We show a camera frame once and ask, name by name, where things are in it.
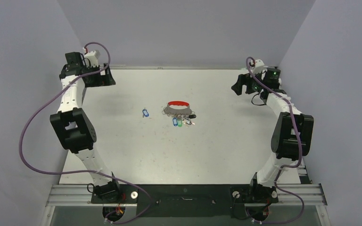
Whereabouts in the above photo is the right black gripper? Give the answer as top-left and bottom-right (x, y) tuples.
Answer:
(231, 69), (266, 96)

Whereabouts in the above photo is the blue key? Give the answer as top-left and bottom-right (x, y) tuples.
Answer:
(142, 108), (149, 118)
(172, 118), (178, 127)

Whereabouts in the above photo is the grey red keyring holder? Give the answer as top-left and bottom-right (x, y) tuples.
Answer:
(162, 100), (195, 118)

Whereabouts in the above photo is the silver metal key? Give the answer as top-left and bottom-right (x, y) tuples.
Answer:
(183, 118), (195, 126)

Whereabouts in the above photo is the green key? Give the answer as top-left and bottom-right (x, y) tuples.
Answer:
(177, 118), (183, 127)

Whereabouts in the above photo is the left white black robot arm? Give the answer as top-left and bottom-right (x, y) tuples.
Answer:
(50, 50), (122, 203)

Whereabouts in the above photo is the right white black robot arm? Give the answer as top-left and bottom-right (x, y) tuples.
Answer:
(231, 67), (314, 203)

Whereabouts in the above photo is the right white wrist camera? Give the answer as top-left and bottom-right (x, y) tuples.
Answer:
(251, 59), (265, 75)

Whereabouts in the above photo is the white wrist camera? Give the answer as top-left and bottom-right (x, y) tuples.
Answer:
(251, 59), (265, 75)
(84, 50), (100, 67)

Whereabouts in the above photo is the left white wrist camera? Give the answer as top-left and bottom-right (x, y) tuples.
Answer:
(84, 50), (100, 67)

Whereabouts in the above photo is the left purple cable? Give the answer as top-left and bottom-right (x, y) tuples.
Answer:
(18, 42), (154, 225)

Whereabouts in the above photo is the aluminium back rail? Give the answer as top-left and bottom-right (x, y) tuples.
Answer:
(110, 65), (246, 70)

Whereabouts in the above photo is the aluminium rail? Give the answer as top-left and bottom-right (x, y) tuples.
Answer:
(110, 65), (246, 70)
(268, 67), (310, 185)
(46, 184), (327, 207)

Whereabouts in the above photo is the aluminium right side rail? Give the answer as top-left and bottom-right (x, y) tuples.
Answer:
(268, 67), (310, 185)

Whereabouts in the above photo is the aluminium front rail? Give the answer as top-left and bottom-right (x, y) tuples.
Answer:
(46, 184), (327, 207)

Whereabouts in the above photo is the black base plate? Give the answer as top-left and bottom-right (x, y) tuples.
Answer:
(90, 184), (279, 221)

